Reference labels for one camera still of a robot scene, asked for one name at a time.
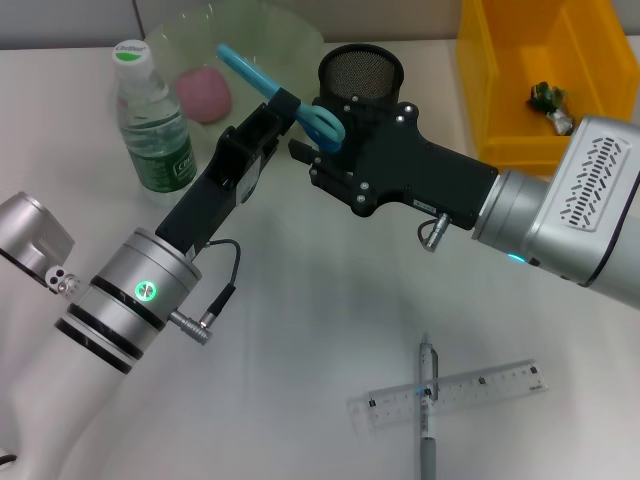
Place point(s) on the grey clear pen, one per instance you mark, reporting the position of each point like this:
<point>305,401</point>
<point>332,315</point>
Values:
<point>427,450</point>

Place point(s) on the pink peach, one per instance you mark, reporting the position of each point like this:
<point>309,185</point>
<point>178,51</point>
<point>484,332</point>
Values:
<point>202,97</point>

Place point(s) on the green plastic wrapper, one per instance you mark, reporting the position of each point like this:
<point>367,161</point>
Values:
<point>550,100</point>

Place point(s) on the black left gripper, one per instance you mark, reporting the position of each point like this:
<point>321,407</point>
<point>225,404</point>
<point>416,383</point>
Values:
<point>210,195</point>

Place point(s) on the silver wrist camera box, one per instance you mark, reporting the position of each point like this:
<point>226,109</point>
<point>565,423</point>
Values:
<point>595,180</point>
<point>30,225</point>

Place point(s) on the black mesh pen holder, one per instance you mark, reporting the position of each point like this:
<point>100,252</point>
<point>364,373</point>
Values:
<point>360,70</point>

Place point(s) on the transparent plastic ruler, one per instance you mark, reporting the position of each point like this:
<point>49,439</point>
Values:
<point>475,395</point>

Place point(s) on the blue capped scissors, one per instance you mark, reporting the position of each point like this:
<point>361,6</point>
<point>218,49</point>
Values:
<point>250,70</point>

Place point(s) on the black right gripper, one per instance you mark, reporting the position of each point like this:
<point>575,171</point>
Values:
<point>425,170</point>

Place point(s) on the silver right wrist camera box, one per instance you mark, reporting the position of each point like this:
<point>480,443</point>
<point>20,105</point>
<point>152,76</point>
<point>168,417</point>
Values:
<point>595,180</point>

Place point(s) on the yellow plastic bin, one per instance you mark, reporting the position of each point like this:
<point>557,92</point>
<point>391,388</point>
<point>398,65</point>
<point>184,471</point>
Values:
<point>500,100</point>

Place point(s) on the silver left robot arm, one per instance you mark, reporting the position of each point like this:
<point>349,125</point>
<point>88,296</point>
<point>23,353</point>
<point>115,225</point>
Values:
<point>115,300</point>

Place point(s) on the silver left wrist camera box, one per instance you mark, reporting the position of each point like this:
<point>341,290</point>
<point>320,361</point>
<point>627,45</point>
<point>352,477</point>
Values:
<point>30,225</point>

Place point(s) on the translucent green fruit bowl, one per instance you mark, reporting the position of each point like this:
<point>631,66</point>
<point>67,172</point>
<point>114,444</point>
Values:
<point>280,50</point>

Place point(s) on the clear green-label water bottle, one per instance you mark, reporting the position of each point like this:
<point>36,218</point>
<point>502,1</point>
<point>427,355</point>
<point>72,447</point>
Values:
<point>155,150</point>

